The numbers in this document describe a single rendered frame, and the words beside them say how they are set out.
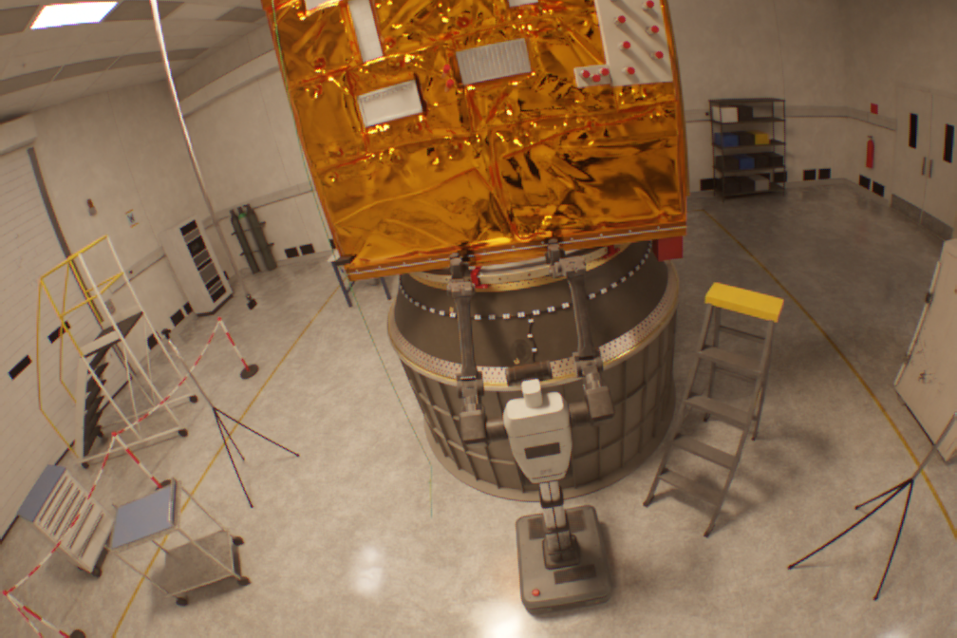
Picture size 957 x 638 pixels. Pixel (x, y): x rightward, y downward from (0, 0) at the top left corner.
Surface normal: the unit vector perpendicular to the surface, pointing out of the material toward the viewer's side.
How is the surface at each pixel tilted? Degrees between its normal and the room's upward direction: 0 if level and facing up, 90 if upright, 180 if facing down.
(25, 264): 90
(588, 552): 0
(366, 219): 86
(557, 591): 0
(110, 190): 90
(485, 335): 62
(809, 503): 0
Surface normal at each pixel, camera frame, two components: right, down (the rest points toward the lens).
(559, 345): -0.03, -0.02
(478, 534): -0.22, -0.87
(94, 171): 0.97, -0.14
